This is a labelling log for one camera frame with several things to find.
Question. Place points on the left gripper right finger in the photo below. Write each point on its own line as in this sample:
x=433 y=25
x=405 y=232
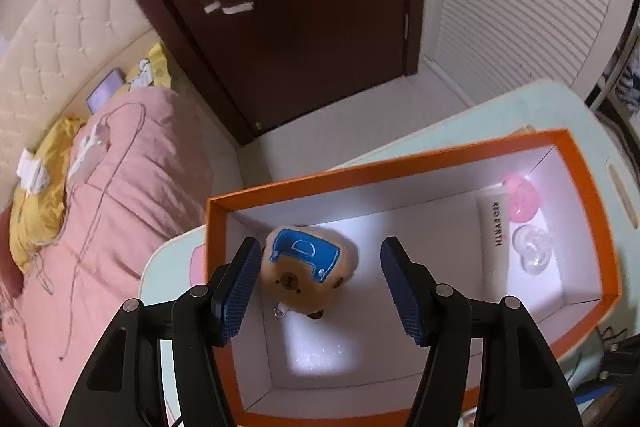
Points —
x=521 y=383

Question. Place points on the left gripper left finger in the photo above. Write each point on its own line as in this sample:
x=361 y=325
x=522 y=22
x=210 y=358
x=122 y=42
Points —
x=121 y=384

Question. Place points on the clear plastic capsule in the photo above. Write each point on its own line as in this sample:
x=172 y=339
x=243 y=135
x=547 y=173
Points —
x=534 y=245

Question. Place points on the white cosmetic tube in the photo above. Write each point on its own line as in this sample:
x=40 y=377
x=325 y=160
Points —
x=492 y=207

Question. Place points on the pink plastic capsule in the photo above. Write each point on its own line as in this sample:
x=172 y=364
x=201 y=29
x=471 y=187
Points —
x=523 y=199

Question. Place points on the capybara plush with blue cap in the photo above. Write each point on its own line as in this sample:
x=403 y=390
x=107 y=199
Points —
x=303 y=268

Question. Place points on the orange storage box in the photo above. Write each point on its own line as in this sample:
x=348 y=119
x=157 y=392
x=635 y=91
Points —
x=356 y=366

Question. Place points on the yellow pillow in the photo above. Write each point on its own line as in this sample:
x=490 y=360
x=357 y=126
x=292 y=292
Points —
x=37 y=219

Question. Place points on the pink duvet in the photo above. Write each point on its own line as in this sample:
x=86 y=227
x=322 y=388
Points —
x=150 y=187

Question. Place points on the purple phone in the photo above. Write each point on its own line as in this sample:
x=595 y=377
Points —
x=105 y=89

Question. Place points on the cream tufted headboard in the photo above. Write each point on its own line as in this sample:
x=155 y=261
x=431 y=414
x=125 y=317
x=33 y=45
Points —
x=59 y=47

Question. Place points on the dark wooden door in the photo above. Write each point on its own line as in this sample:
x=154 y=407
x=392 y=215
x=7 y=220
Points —
x=286 y=58

